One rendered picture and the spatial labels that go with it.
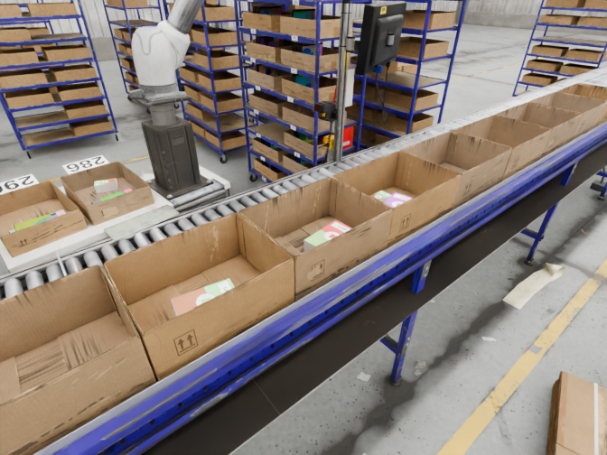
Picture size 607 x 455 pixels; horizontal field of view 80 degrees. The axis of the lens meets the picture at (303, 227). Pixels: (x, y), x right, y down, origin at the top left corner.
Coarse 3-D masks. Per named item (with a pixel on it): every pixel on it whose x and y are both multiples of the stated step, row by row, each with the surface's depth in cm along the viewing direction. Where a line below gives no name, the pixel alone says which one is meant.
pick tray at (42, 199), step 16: (16, 192) 166; (32, 192) 170; (48, 192) 175; (0, 208) 163; (16, 208) 168; (32, 208) 169; (48, 208) 170; (64, 208) 170; (0, 224) 158; (48, 224) 145; (64, 224) 150; (80, 224) 155; (16, 240) 139; (32, 240) 143; (48, 240) 148
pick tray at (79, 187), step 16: (64, 176) 177; (80, 176) 182; (96, 176) 187; (112, 176) 193; (128, 176) 188; (80, 192) 182; (96, 192) 182; (112, 192) 182; (128, 192) 164; (144, 192) 169; (80, 208) 165; (96, 208) 156; (112, 208) 161; (128, 208) 167; (96, 224) 159
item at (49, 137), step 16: (32, 16) 349; (48, 16) 356; (64, 16) 363; (80, 16) 371; (80, 32) 412; (16, 64) 359; (32, 64) 365; (48, 64) 373; (96, 64) 397; (48, 80) 390; (80, 80) 395; (96, 80) 441; (0, 96) 362; (48, 112) 428; (64, 112) 430; (112, 112) 427; (16, 128) 383; (32, 128) 389; (64, 128) 442; (112, 128) 443; (32, 144) 399; (48, 144) 404
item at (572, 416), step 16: (560, 384) 166; (576, 384) 165; (592, 384) 165; (560, 400) 159; (576, 400) 159; (592, 400) 159; (560, 416) 153; (576, 416) 153; (592, 416) 153; (560, 432) 147; (576, 432) 147; (592, 432) 147; (560, 448) 143; (576, 448) 143; (592, 448) 143
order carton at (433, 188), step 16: (384, 160) 149; (400, 160) 154; (416, 160) 148; (336, 176) 134; (352, 176) 141; (368, 176) 147; (384, 176) 154; (400, 176) 157; (416, 176) 151; (432, 176) 145; (448, 176) 139; (368, 192) 152; (400, 192) 156; (416, 192) 154; (432, 192) 126; (448, 192) 134; (400, 208) 117; (416, 208) 124; (432, 208) 131; (448, 208) 140; (400, 224) 122; (416, 224) 129; (400, 240) 127
